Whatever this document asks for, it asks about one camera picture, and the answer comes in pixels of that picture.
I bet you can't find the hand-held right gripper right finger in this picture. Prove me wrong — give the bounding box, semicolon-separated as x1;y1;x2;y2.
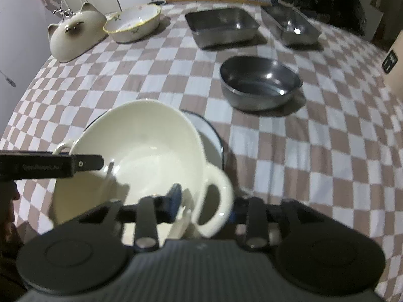
228;197;312;250

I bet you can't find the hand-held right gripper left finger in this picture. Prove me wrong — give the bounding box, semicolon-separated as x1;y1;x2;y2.
74;184;183;253

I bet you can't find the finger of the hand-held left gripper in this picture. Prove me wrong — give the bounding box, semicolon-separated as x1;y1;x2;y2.
71;154;104;172

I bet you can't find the cream bowl with handles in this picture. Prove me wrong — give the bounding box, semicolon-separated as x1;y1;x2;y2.
52;99;235;249

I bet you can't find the white plate with dark rim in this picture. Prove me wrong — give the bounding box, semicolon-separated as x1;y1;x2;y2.
83;110;225;170

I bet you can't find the floral bowl with yellow rim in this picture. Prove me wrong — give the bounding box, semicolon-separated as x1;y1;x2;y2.
103;4;162;43

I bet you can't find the rectangular stainless steel tray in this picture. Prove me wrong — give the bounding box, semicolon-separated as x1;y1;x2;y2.
185;8;261;49
261;5;322;46

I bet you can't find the person's left hand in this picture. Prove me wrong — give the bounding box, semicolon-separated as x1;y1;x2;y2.
0;181;21;246

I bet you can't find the brown white checkered tablecloth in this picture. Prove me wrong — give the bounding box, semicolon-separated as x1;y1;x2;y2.
0;0;403;296

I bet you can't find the cream cat-shaped ceramic pot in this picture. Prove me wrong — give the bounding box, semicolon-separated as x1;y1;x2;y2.
48;2;108;63

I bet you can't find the round stainless steel bowl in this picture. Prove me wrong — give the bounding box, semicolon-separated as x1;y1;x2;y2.
219;56;303;111

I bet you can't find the chrome faucet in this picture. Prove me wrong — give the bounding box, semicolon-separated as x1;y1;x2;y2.
53;2;74;18

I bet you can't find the pink electric kettle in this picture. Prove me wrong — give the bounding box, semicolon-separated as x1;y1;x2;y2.
382;30;403;101

